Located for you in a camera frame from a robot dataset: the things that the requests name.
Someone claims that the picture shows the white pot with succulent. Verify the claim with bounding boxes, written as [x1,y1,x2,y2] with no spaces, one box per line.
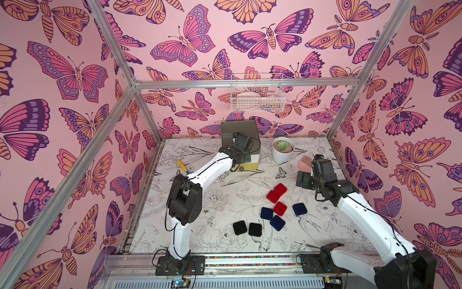
[272,137,295,164]

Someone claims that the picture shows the pink comb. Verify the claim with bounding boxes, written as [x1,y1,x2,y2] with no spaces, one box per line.
[297,155,312,173]

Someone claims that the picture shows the three-tier drawer cabinet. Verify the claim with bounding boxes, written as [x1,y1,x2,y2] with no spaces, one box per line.
[219,120,261,172]

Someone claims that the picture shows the red brooch box middle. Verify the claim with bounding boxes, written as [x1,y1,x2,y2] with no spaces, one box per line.
[267,190,281,204]

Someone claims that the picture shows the red brooch box rear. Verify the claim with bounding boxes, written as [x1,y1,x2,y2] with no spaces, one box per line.
[273,183,288,196]

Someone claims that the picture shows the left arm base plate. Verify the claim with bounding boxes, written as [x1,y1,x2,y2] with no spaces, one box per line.
[155,255,206,276]

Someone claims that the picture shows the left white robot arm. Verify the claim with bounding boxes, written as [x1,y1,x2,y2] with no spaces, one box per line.
[166,132,261,261]

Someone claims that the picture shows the black brooch box left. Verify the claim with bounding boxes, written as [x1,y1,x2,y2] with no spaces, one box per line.
[232,220,248,236]

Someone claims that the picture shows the black brooch box right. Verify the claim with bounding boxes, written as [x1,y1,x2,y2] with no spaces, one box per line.
[249,223,262,237]

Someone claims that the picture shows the red brooch box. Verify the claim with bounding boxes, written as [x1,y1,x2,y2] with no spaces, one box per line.
[273,202,288,217]
[273,183,288,196]
[267,190,281,204]

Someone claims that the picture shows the white wire wall basket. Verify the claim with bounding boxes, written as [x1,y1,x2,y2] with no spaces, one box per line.
[229,77,286,113]

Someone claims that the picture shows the red brooch box front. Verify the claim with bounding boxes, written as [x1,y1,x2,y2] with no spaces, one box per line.
[273,202,288,217]

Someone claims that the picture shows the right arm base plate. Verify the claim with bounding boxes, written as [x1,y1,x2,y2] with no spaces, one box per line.
[295,254,350,275]

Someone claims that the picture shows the black brooch box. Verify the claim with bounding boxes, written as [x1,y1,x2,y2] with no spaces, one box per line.
[249,223,262,237]
[232,220,248,236]

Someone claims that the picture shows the blue brooch box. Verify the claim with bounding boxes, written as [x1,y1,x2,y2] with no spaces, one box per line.
[260,207,274,220]
[270,215,286,232]
[292,203,308,216]

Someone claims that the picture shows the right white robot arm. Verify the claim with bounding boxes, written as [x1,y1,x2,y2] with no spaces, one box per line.
[296,155,437,289]

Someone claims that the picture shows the blue brooch box front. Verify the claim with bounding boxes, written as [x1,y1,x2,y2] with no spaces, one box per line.
[270,215,286,232]

